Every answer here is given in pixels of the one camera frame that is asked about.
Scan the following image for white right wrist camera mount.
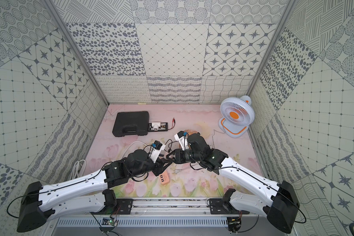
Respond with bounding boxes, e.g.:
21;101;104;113
174;131;189;150

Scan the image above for red black clip leads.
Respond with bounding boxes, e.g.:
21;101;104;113
168;118;176;130

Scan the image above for orange power strip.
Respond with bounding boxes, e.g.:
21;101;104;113
159;172;170;186

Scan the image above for grey fan power cable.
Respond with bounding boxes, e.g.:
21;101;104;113
206;129;225;151

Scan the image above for small orange desk fan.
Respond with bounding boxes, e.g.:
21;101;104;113
184;129;198;135

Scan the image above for coiled white cable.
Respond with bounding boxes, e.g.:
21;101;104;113
69;159;87;181

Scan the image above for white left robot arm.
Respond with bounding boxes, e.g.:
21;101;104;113
17;149;172;233

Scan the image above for white power strip cable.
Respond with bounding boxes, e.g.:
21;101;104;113
120;141;149;157

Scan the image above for white orange desk fan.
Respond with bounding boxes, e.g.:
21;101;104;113
218;95;255;138

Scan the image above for black tray with white adapter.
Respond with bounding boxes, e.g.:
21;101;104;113
148;122;169;132

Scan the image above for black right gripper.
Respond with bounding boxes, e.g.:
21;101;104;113
166;148;202;165

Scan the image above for black tool case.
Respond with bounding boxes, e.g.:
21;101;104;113
112;111;149;137

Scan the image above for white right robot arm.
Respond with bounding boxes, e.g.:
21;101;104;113
168;131;300;234

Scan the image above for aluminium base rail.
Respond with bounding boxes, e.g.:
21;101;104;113
106;197;293;217

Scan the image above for green circuit board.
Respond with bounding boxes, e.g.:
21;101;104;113
101;217;118;228

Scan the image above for black USB cable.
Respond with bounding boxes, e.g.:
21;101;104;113
164;140;179;154

